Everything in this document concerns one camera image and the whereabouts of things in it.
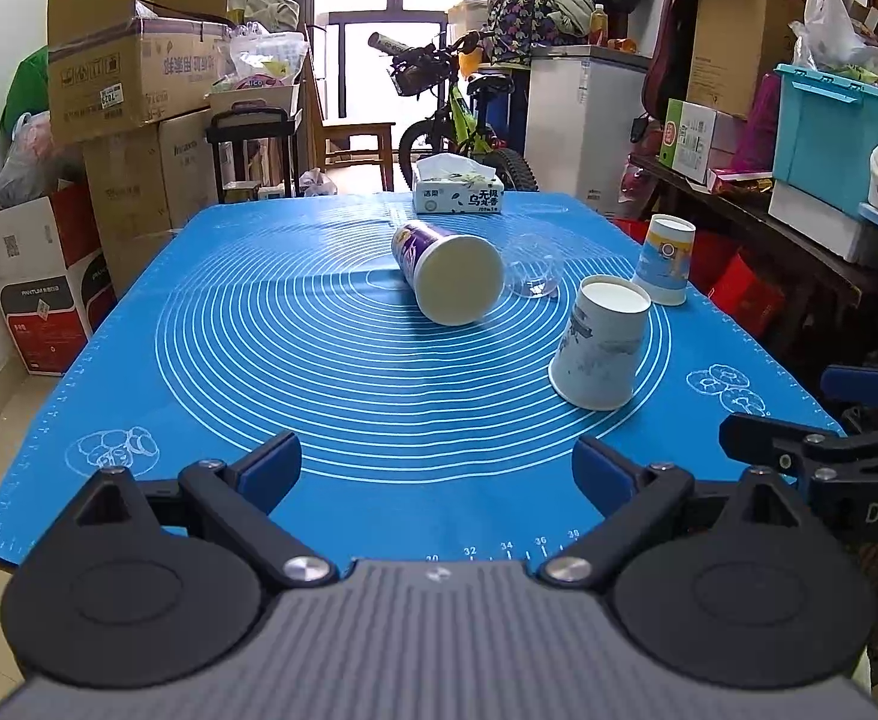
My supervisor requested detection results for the white foam box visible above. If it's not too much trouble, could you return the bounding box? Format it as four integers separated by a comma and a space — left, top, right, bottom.
766, 179, 872, 264

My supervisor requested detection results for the clear plastic cup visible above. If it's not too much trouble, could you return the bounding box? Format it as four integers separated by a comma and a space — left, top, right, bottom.
502, 232, 564, 300

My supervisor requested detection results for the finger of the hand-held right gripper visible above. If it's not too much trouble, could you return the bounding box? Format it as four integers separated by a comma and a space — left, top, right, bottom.
718, 412, 878, 485
820, 345, 878, 410

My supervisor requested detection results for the white tissue box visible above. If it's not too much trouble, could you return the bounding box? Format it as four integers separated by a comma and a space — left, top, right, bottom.
412, 153, 504, 217

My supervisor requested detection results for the wooden chair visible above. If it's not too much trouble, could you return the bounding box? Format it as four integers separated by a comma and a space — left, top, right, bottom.
310, 24, 397, 193

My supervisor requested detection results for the dark wooden side table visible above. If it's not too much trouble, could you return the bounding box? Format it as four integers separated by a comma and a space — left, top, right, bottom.
626, 153, 878, 365

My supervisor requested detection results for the large brown cardboard box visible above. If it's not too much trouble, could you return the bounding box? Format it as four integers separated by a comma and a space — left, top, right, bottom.
82, 108, 220, 299

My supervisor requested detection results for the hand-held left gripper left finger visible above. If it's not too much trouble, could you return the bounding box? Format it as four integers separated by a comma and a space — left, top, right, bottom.
70, 431, 339, 592

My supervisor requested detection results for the white paper cup blue print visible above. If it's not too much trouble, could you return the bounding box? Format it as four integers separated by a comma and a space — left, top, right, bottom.
548, 275, 652, 412

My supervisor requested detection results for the white paper cup yellow print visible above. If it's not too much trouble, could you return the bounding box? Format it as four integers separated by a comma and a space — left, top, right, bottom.
631, 214, 697, 307

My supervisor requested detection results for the tall brown cardboard box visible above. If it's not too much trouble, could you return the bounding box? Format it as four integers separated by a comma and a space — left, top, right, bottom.
685, 0, 808, 120

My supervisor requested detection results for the green white carton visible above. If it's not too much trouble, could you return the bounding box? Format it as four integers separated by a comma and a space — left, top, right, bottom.
659, 98, 748, 185

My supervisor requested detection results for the blue silicone mat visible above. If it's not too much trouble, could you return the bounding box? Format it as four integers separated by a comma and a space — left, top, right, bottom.
0, 191, 849, 582

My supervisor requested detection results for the open brown cardboard box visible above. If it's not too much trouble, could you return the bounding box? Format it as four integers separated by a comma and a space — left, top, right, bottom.
47, 0, 234, 146

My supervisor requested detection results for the dark red bag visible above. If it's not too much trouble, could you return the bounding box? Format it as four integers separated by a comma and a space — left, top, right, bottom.
640, 0, 719, 145

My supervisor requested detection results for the green cloth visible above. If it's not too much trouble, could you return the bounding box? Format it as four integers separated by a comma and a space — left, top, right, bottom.
0, 44, 51, 141

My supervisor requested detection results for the translucent plastic bag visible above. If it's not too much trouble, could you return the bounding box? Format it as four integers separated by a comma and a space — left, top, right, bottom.
0, 111, 85, 208

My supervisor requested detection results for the white chest freezer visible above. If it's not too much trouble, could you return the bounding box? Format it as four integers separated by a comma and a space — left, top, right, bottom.
522, 43, 654, 215

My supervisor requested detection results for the pile of clothes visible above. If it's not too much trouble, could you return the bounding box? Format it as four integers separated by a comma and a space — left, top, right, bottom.
487, 0, 658, 65

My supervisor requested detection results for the purple paper cup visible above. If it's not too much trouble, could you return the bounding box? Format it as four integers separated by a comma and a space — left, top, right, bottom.
392, 220, 507, 328

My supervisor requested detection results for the teal storage bin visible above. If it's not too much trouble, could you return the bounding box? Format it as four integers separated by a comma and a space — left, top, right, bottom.
772, 63, 878, 200

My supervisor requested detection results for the white red black box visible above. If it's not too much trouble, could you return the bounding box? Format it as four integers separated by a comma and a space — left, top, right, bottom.
0, 181, 118, 378

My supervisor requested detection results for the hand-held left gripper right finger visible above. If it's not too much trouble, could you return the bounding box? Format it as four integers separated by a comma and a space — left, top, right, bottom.
538, 435, 811, 587

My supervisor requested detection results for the green black bicycle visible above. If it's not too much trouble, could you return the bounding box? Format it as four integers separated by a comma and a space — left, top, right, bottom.
368, 30, 542, 193

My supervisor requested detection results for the black trolley rack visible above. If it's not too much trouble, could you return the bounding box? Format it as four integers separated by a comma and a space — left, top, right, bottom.
206, 106, 302, 204

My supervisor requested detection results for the white plastic bag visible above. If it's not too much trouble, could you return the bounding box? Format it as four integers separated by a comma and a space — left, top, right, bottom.
787, 0, 878, 95

